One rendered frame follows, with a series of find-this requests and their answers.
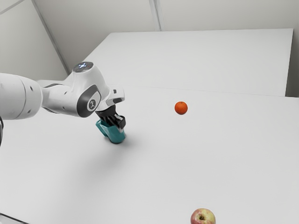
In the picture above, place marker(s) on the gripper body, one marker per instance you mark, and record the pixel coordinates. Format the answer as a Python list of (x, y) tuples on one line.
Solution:
[(109, 114)]

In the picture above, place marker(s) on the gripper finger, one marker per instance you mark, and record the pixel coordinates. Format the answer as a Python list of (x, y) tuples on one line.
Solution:
[(120, 129)]

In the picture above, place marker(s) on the teal faceted mug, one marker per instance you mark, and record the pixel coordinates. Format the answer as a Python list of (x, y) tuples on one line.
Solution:
[(113, 134)]

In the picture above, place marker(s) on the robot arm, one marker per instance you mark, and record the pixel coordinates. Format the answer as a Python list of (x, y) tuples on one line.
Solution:
[(79, 86)]

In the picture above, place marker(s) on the orange fruit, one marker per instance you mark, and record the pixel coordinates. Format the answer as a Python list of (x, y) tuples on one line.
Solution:
[(181, 107)]

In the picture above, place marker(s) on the red yellow apple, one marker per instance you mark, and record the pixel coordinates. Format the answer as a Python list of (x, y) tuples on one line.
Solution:
[(202, 217)]

